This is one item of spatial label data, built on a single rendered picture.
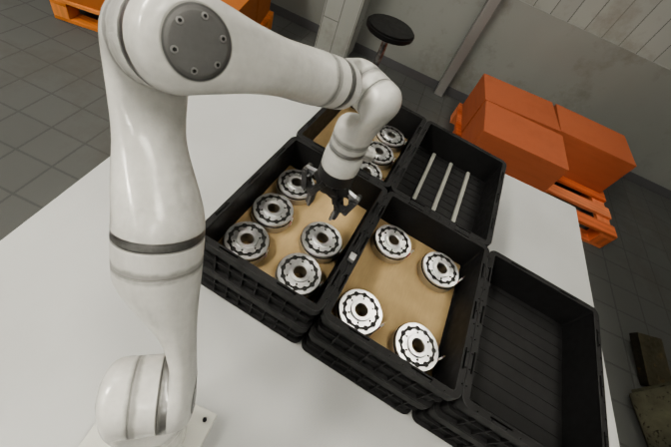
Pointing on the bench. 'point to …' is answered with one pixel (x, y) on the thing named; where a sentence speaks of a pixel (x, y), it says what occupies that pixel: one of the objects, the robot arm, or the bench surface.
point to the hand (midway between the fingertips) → (322, 207)
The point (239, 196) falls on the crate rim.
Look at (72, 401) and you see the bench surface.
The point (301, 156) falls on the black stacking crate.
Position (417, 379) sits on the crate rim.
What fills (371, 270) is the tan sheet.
